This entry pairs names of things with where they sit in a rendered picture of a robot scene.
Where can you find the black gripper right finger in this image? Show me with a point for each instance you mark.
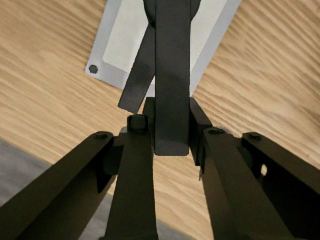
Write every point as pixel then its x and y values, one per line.
pixel 237 200

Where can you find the grey metal base plate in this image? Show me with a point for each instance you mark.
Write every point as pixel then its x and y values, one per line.
pixel 114 76

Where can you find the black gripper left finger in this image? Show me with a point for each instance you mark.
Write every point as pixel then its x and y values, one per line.
pixel 60 202

